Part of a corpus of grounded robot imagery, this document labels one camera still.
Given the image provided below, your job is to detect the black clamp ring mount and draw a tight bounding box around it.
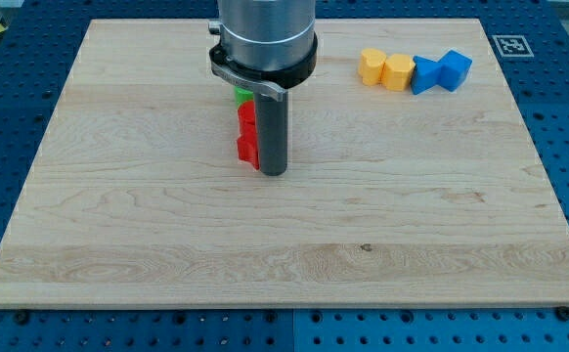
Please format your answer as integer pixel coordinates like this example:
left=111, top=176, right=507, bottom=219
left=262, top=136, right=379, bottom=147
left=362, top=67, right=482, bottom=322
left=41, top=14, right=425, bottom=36
left=209, top=21, right=318, bottom=102

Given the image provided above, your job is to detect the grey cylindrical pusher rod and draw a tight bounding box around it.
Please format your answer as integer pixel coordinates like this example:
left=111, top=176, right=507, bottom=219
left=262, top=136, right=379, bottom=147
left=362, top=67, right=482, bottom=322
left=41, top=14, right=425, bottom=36
left=254, top=93, right=288, bottom=176

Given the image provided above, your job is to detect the red block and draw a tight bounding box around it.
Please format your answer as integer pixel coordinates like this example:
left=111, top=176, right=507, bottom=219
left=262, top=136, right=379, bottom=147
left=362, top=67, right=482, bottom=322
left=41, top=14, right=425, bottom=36
left=237, top=100, right=255, bottom=126
left=237, top=122, right=260, bottom=170

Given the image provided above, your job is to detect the green block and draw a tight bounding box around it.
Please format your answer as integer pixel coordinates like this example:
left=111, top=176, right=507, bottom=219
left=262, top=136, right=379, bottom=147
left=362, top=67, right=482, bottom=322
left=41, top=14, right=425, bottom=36
left=234, top=86, right=254, bottom=108

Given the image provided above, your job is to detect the yellow heart block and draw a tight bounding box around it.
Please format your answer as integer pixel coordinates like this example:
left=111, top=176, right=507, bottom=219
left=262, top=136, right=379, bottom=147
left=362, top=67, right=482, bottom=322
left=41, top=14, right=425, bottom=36
left=357, top=48, right=387, bottom=86

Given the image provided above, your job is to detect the yellow hexagon block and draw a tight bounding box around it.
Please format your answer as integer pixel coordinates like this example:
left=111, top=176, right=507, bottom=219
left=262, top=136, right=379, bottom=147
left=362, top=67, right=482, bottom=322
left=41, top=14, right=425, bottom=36
left=381, top=54, right=416, bottom=91

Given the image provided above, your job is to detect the wooden board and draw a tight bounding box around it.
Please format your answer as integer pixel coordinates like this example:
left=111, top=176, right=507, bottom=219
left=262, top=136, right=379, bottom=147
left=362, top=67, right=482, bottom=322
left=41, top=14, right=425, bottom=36
left=0, top=19, right=569, bottom=310

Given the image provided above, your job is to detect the blue triangle block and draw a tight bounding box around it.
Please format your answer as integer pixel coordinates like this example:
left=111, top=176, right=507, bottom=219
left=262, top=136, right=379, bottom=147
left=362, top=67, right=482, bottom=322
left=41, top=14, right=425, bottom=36
left=411, top=56, right=442, bottom=95

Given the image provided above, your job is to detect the blue cube block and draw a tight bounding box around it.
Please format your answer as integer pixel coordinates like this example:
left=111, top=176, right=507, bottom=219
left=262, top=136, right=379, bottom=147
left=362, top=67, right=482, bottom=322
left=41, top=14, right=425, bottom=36
left=437, top=50, right=472, bottom=92

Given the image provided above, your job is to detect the fiducial marker tag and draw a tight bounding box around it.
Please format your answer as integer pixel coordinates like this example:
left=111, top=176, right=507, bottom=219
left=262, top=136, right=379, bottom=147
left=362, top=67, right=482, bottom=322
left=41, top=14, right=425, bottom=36
left=492, top=34, right=534, bottom=58

